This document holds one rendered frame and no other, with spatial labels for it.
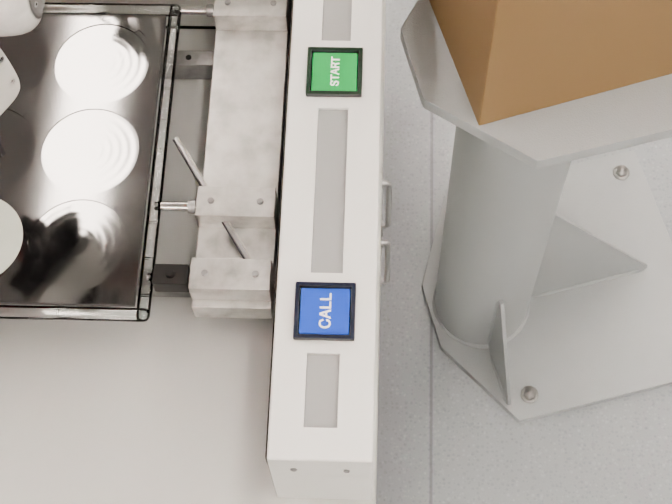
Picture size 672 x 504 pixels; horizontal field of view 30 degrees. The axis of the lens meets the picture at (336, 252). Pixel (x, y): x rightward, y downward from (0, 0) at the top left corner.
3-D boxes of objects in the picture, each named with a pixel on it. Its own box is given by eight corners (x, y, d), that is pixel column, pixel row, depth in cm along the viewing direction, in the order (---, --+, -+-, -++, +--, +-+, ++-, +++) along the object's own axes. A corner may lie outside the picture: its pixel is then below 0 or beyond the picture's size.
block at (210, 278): (191, 299, 125) (187, 287, 123) (194, 268, 127) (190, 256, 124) (271, 301, 125) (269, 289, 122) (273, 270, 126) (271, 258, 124)
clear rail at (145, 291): (136, 324, 123) (133, 318, 122) (170, 8, 139) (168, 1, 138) (150, 324, 123) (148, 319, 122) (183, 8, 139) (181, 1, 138)
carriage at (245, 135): (194, 318, 128) (191, 307, 125) (220, 20, 143) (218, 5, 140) (273, 319, 127) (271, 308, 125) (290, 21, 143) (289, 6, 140)
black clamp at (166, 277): (155, 292, 125) (150, 281, 123) (157, 272, 126) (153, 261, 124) (189, 293, 125) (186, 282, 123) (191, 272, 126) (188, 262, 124)
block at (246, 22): (215, 30, 139) (212, 14, 136) (218, 5, 140) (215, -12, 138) (287, 31, 139) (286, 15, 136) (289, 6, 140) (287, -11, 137)
